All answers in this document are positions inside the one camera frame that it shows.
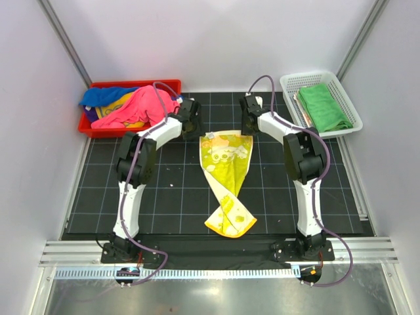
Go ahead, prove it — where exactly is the yellow white towel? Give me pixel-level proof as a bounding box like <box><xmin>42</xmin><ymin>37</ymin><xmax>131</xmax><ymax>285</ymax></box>
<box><xmin>199</xmin><ymin>130</ymin><xmax>257</xmax><ymax>238</ymax></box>

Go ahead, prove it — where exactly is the green towel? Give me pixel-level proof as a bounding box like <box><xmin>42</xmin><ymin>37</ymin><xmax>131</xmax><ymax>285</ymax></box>
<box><xmin>297</xmin><ymin>83</ymin><xmax>353</xmax><ymax>133</ymax></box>

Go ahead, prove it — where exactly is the printed rabbit towel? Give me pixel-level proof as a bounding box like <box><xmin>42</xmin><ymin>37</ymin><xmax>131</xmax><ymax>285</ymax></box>
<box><xmin>293</xmin><ymin>93</ymin><xmax>314</xmax><ymax>127</ymax></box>

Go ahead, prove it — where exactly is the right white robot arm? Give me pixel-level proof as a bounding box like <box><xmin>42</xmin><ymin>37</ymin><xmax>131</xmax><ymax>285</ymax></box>
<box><xmin>240</xmin><ymin>93</ymin><xmax>330</xmax><ymax>260</ymax></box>

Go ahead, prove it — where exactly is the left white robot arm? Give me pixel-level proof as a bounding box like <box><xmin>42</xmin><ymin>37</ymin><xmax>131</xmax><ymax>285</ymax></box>
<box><xmin>102</xmin><ymin>98</ymin><xmax>204</xmax><ymax>263</ymax></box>

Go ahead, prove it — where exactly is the pink towel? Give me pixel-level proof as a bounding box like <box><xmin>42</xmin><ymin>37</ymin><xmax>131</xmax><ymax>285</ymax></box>
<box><xmin>91</xmin><ymin>85</ymin><xmax>180</xmax><ymax>129</ymax></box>

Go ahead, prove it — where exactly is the white perforated basket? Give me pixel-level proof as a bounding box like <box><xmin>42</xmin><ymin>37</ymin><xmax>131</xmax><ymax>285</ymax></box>
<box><xmin>280</xmin><ymin>70</ymin><xmax>363</xmax><ymax>139</ymax></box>

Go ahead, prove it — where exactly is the blue towel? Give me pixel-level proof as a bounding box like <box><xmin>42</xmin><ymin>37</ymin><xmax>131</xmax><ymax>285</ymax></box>
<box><xmin>79</xmin><ymin>87</ymin><xmax>138</xmax><ymax>107</ymax></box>

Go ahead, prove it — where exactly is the purple yellow towel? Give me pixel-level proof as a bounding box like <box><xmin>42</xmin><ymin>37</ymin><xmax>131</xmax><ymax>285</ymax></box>
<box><xmin>82</xmin><ymin>92</ymin><xmax>145</xmax><ymax>128</ymax></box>

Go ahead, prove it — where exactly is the red plastic bin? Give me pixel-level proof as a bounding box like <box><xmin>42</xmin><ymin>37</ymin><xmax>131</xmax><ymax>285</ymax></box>
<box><xmin>77</xmin><ymin>79</ymin><xmax>182</xmax><ymax>138</ymax></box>

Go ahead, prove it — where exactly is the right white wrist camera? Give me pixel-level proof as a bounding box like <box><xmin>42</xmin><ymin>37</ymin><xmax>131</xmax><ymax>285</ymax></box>
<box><xmin>245</xmin><ymin>93</ymin><xmax>263</xmax><ymax>107</ymax></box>

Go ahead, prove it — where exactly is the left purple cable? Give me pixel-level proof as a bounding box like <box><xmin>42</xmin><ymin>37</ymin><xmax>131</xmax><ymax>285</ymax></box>
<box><xmin>119</xmin><ymin>81</ymin><xmax>168</xmax><ymax>284</ymax></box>

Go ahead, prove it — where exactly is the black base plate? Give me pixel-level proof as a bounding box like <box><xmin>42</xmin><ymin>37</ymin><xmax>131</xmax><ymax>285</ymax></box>
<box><xmin>100</xmin><ymin>234</ymin><xmax>335</xmax><ymax>270</ymax></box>

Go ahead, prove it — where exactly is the slotted cable duct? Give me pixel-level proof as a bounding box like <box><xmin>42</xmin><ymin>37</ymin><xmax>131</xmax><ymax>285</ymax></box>
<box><xmin>54</xmin><ymin>266</ymin><xmax>301</xmax><ymax>281</ymax></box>

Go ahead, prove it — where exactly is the aluminium frame rail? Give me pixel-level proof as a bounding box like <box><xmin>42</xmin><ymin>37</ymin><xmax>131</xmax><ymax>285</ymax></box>
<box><xmin>39</xmin><ymin>236</ymin><xmax>398</xmax><ymax>266</ymax></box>

